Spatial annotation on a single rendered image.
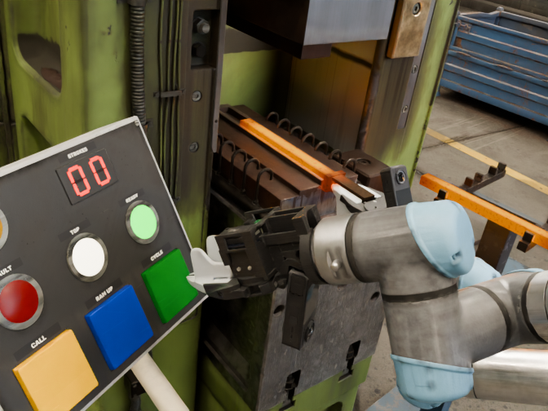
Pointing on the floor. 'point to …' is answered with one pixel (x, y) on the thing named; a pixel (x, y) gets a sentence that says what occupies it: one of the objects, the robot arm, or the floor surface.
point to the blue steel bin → (500, 62)
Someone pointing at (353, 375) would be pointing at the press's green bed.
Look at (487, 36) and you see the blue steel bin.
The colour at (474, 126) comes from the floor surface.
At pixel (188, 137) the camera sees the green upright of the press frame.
